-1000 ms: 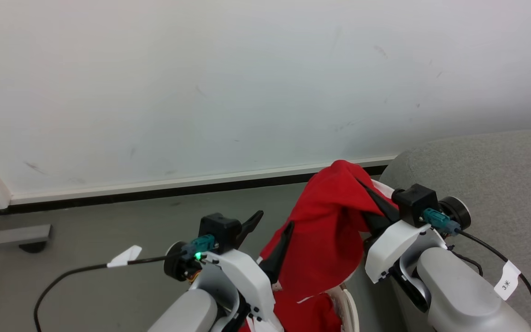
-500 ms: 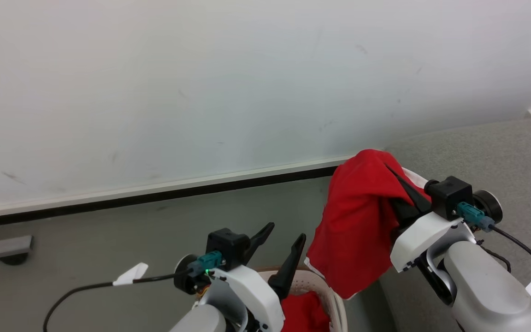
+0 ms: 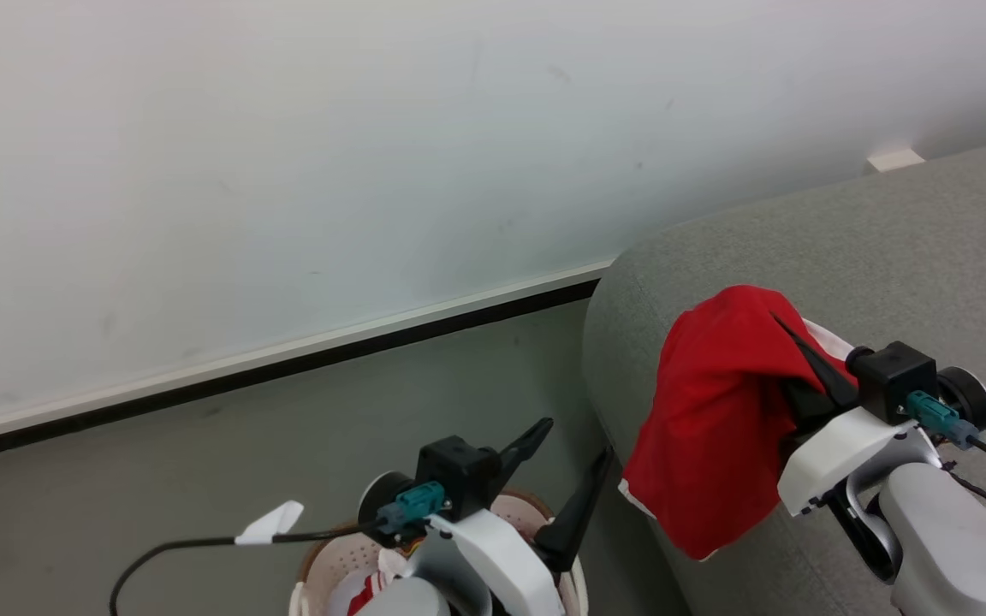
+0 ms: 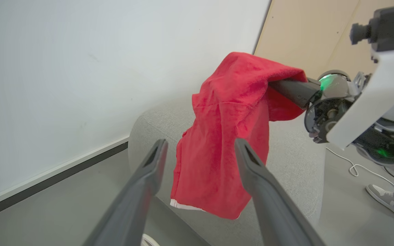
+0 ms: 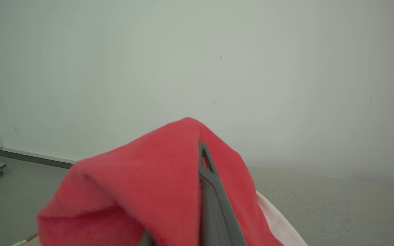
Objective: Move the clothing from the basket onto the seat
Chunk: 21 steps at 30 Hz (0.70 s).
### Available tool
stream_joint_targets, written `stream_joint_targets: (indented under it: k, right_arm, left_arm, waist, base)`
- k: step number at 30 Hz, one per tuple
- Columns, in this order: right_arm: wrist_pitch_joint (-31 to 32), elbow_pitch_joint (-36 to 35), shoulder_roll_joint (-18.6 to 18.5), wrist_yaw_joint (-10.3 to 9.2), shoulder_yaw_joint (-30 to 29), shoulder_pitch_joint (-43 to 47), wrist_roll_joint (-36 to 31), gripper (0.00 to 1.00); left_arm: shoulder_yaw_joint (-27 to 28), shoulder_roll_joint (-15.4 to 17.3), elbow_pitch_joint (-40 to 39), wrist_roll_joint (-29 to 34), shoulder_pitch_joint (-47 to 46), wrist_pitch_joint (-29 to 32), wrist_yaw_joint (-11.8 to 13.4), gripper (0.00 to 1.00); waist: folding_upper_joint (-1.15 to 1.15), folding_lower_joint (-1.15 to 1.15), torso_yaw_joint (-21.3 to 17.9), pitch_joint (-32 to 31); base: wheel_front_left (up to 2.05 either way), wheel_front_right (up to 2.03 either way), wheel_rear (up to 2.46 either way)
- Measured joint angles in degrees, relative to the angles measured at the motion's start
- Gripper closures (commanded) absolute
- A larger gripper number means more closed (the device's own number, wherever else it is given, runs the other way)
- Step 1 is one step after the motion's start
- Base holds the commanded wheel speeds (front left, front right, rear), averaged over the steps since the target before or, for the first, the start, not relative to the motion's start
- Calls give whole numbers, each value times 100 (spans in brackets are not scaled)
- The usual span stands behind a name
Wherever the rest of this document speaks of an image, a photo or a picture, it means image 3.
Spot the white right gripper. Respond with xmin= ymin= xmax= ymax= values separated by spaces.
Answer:
xmin=769 ymin=313 xmax=945 ymax=518

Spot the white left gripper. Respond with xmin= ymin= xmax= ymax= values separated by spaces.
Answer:
xmin=427 ymin=417 xmax=615 ymax=616

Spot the red garment with white trim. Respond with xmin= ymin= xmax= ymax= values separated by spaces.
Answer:
xmin=617 ymin=285 xmax=858 ymax=562

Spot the red and white basket clothing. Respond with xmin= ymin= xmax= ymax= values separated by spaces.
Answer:
xmin=327 ymin=548 xmax=415 ymax=616

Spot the white perforated laundry basket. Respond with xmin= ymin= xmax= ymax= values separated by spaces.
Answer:
xmin=288 ymin=489 xmax=589 ymax=616

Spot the grey fabric sofa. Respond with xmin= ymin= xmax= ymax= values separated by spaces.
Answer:
xmin=581 ymin=133 xmax=986 ymax=616

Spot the white and black baseboard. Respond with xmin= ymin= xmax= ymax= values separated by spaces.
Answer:
xmin=0 ymin=260 xmax=619 ymax=468

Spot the small white wall block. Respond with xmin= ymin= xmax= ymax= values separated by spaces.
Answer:
xmin=867 ymin=147 xmax=927 ymax=175

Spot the white paper cable tag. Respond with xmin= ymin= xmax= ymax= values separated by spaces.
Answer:
xmin=234 ymin=500 xmax=306 ymax=547

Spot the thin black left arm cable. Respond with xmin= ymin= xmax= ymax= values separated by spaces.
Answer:
xmin=108 ymin=526 xmax=393 ymax=616

